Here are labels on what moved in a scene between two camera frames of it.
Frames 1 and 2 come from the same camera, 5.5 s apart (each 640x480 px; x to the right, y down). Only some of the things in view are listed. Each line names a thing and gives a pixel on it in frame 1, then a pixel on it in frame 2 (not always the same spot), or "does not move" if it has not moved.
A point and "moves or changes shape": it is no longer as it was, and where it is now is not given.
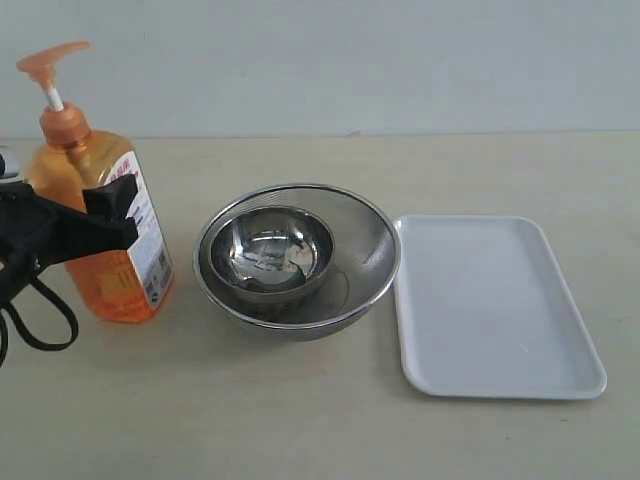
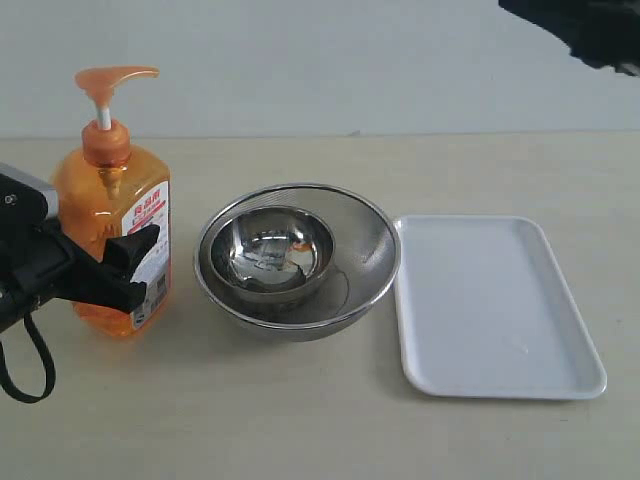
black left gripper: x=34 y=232 → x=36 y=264
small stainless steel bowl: x=271 y=254 does not move
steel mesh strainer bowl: x=365 y=255 does not move
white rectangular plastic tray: x=484 y=309 does not move
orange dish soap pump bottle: x=124 y=282 moves or changes shape
